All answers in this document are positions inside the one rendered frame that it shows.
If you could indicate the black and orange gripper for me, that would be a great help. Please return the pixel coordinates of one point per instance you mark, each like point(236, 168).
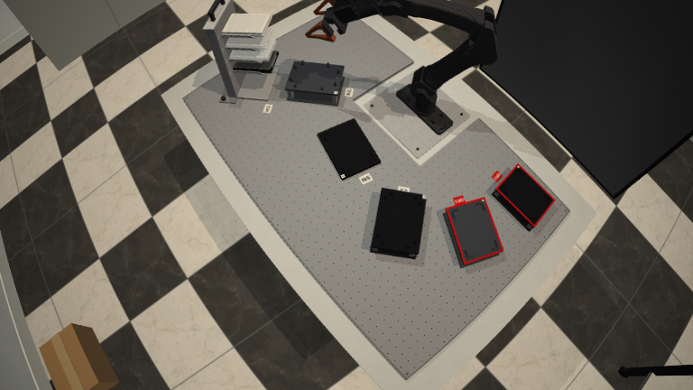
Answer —
point(329, 17)

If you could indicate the grey shelf rack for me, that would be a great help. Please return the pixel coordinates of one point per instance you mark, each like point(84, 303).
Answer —
point(238, 83)

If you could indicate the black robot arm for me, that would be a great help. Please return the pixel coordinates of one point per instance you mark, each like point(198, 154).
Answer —
point(426, 80)

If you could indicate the black microplate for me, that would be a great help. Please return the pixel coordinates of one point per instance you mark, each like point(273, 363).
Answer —
point(265, 67)

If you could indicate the white microplate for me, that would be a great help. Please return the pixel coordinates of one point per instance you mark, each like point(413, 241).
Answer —
point(247, 24)

